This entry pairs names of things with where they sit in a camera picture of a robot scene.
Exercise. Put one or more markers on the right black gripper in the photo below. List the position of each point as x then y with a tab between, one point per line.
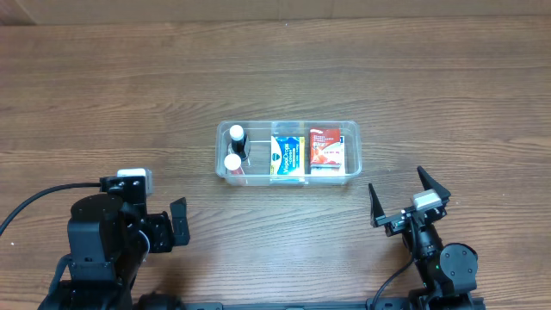
405	220

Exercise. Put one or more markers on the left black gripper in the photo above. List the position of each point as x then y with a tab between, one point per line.
161	232

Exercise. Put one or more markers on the orange bottle white cap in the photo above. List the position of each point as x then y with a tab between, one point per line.
233	164

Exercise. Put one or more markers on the white Hansaplast plaster box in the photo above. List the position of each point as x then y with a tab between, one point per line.
332	171

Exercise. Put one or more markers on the red medicine box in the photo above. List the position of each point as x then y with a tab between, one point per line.
325	148

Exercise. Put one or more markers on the black bottle white cap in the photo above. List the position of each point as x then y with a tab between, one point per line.
240	142

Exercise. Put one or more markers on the blue Vicks VapoDrops box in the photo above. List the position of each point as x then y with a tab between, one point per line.
287	156

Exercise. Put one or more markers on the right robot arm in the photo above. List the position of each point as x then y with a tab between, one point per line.
448	272

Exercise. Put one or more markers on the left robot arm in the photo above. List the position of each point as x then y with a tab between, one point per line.
109	240

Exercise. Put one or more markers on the clear plastic container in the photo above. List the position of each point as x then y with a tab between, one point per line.
257	165

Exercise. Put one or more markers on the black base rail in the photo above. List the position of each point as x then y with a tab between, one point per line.
301	305

